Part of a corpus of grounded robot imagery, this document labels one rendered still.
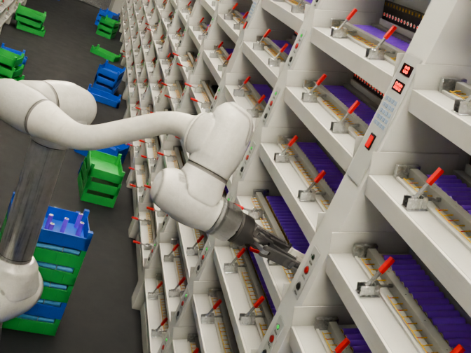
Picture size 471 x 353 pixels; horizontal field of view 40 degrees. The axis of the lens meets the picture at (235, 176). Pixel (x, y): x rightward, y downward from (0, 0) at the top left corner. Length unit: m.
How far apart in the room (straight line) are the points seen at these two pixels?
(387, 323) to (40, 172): 1.08
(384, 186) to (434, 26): 0.32
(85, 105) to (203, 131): 0.52
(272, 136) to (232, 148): 0.61
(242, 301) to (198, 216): 0.51
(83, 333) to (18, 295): 0.82
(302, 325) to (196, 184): 0.39
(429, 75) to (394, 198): 0.25
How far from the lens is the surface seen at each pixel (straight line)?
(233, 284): 1.95
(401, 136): 1.35
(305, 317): 1.47
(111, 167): 4.08
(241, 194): 2.07
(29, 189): 1.92
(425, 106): 1.27
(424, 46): 1.35
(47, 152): 1.87
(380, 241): 1.43
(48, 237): 2.50
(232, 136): 1.41
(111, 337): 2.85
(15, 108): 1.69
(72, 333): 2.80
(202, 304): 2.17
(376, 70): 1.49
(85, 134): 1.59
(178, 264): 2.73
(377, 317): 1.22
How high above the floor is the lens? 1.60
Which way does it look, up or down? 17 degrees down
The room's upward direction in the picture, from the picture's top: 24 degrees clockwise
